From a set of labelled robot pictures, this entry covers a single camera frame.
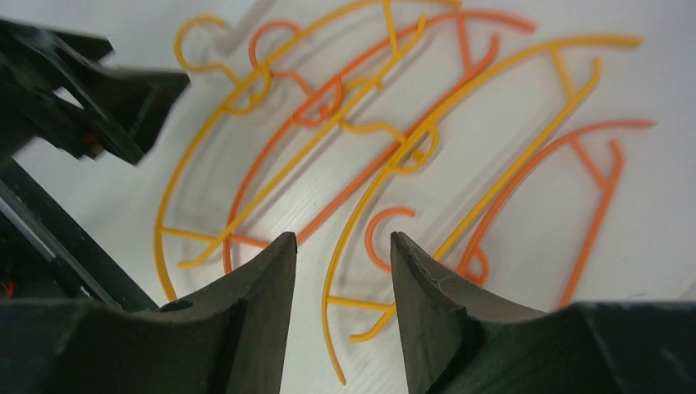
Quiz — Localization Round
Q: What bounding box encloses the white rack foot left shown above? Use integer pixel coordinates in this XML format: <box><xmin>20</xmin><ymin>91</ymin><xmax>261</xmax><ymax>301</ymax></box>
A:
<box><xmin>212</xmin><ymin>0</ymin><xmax>276</xmax><ymax>55</ymax></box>

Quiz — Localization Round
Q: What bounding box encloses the orange plastic hanger right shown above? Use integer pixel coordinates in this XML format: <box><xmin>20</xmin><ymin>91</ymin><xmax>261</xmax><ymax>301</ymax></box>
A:
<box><xmin>335</xmin><ymin>119</ymin><xmax>663</xmax><ymax>312</ymax></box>

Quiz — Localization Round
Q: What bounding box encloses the orange plastic hanger left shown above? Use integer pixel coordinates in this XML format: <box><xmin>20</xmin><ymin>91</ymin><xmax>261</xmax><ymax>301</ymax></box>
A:
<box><xmin>227</xmin><ymin>9</ymin><xmax>537</xmax><ymax>242</ymax></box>

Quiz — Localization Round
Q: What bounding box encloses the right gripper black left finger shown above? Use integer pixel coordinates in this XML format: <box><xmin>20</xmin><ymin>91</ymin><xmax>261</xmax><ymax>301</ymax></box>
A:
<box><xmin>1</xmin><ymin>231</ymin><xmax>297</xmax><ymax>393</ymax></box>

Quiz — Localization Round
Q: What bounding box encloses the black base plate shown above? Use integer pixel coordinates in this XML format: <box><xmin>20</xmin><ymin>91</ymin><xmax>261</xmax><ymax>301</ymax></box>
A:
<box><xmin>1</xmin><ymin>159</ymin><xmax>157</xmax><ymax>312</ymax></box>

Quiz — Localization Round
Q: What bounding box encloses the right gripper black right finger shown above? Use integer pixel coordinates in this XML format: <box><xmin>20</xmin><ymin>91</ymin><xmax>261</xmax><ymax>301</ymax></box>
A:
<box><xmin>390</xmin><ymin>232</ymin><xmax>695</xmax><ymax>393</ymax></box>

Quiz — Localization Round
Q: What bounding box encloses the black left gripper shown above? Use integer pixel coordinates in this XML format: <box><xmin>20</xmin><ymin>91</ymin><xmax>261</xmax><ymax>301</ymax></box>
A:
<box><xmin>1</xmin><ymin>20</ymin><xmax>190</xmax><ymax>164</ymax></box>

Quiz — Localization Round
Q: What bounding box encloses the orange plastic hanger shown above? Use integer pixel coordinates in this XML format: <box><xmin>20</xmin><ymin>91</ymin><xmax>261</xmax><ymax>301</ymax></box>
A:
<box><xmin>227</xmin><ymin>9</ymin><xmax>537</xmax><ymax>242</ymax></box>
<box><xmin>335</xmin><ymin>119</ymin><xmax>663</xmax><ymax>312</ymax></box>

